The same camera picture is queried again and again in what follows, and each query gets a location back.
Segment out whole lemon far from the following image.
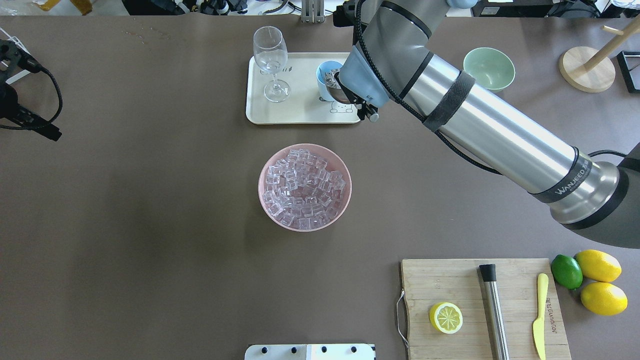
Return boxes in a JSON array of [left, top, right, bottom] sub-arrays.
[[574, 249, 623, 283]]

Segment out wooden cup tree stand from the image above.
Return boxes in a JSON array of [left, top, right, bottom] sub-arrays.
[[558, 16, 640, 93]]

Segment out bamboo cutting board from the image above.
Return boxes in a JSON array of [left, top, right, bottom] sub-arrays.
[[400, 259, 553, 360]]

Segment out clear wine glass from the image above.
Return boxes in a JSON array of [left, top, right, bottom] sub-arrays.
[[253, 26, 290, 103]]

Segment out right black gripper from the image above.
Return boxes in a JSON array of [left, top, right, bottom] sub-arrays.
[[355, 100, 379, 123]]

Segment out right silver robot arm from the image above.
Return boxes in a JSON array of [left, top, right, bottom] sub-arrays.
[[334, 0, 640, 249]]

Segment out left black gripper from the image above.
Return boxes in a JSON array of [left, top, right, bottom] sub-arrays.
[[0, 39, 62, 142]]

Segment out pink bowl of ice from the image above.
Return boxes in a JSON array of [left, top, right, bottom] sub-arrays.
[[258, 143, 353, 232]]

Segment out cream serving tray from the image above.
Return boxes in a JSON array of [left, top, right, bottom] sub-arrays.
[[246, 52, 360, 125]]

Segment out whole lemon near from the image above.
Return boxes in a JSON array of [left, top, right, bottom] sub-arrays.
[[580, 282, 628, 316]]

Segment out ice cubes in cup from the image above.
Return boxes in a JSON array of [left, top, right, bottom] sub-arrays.
[[323, 69, 341, 89]]

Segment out metal ice scoop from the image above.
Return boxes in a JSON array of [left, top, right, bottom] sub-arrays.
[[326, 68, 359, 104]]

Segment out whole lemon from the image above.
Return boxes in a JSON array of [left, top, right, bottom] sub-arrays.
[[580, 282, 628, 316], [574, 249, 623, 283]]

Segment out aluminium frame post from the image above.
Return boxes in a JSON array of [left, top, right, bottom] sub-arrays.
[[301, 0, 326, 24]]

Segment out half lemon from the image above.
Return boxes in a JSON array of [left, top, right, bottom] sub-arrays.
[[429, 301, 464, 335]]

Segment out yellow plastic knife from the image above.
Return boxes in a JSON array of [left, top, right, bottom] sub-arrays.
[[532, 273, 549, 360]]

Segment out green ceramic bowl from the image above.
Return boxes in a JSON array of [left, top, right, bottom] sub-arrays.
[[462, 47, 515, 93]]

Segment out green lime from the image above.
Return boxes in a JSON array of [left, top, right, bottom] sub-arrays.
[[550, 254, 584, 290]]

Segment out steel muddler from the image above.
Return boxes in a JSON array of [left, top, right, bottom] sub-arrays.
[[478, 263, 511, 360]]

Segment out light blue cup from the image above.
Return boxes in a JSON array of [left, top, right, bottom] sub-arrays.
[[316, 60, 343, 101]]

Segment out white cup drying rack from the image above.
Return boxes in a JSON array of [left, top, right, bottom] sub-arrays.
[[0, 28, 42, 97]]

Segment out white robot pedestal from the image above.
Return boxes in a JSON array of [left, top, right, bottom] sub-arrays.
[[244, 342, 377, 360]]

